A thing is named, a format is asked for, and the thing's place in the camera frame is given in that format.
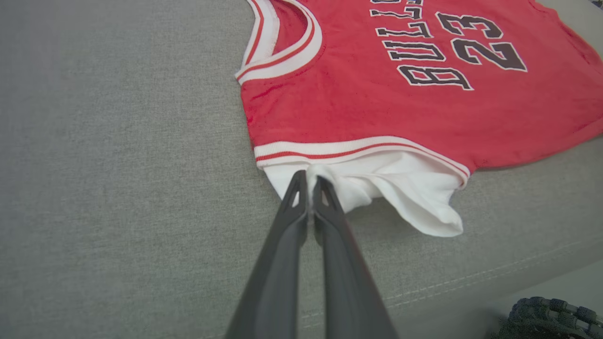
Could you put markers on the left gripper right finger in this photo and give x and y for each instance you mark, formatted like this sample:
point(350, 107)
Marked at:
point(346, 282)

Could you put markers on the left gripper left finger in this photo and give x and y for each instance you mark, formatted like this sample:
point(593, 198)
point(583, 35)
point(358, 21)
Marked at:
point(278, 273)

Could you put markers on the red basketball jersey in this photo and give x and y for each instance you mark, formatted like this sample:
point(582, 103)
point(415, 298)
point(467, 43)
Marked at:
point(377, 103)

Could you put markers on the grey fabric sofa cushion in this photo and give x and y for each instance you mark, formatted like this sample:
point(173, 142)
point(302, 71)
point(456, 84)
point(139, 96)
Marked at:
point(118, 165)

